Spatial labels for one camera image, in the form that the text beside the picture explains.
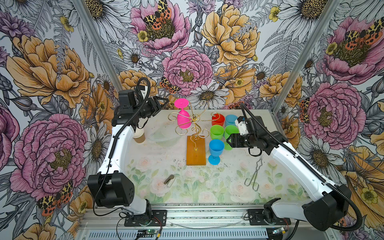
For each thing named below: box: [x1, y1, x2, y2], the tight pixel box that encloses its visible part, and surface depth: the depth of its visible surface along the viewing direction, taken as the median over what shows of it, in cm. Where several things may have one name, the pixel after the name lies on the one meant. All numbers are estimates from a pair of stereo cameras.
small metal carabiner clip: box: [163, 174, 174, 185], surface depth 87 cm
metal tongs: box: [244, 154, 264, 192], surface depth 89 cm
